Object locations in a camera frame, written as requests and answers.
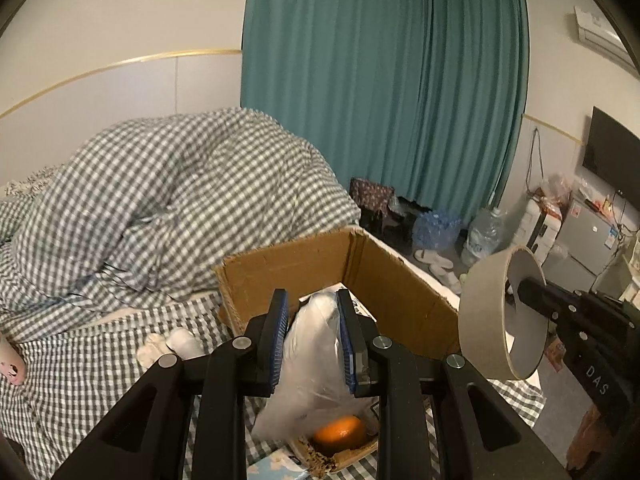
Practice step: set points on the orange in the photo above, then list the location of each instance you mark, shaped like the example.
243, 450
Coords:
340, 432

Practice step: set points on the blue tissue pack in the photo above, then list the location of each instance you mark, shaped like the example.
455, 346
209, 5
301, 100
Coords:
277, 467

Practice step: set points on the grey checkered duvet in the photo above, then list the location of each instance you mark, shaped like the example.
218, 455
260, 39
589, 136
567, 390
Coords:
175, 185

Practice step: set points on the teal curtain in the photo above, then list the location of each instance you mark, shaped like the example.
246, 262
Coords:
375, 85

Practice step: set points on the patterned pillow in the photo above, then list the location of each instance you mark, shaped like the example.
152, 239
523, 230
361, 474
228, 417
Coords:
30, 180

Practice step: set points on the white suitcase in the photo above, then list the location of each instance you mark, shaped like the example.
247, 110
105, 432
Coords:
532, 220

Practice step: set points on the cardboard box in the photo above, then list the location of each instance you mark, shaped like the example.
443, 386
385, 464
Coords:
400, 300

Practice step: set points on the white air conditioner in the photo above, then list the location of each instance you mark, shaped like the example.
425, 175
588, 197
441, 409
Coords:
600, 35

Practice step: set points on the black television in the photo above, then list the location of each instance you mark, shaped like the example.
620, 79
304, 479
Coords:
615, 155

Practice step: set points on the beige tape roll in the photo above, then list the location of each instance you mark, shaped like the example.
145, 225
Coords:
480, 310

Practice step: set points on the orange snack box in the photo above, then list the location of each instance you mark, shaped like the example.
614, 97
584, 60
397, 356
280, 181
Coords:
555, 352

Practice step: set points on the grey fridge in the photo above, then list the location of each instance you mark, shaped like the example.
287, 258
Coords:
585, 240

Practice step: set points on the brown patterned bag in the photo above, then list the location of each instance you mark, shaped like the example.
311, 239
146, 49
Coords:
370, 192

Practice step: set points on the clear plastic bag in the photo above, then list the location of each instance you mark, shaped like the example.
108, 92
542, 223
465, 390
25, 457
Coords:
315, 360
552, 190

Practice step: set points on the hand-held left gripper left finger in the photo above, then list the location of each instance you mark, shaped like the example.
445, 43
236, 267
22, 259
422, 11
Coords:
277, 345

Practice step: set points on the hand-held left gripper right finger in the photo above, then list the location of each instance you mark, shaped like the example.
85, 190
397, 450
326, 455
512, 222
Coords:
346, 345

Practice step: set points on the grey checkered bed sheet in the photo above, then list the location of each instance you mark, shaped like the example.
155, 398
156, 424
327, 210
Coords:
75, 370

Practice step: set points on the pink panda cup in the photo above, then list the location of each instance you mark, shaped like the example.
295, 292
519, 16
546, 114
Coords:
12, 365

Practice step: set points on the white slipper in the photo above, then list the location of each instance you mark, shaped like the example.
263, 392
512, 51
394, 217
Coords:
432, 257
447, 277

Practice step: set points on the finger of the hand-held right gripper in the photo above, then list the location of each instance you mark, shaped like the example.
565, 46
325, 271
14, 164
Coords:
540, 297

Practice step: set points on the pack of water bottles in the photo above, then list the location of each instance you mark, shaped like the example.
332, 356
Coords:
435, 230

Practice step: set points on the black shoe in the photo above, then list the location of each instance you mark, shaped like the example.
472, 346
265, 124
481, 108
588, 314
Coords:
402, 215
372, 220

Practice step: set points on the large water jug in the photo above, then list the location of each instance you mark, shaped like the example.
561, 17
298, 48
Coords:
480, 240

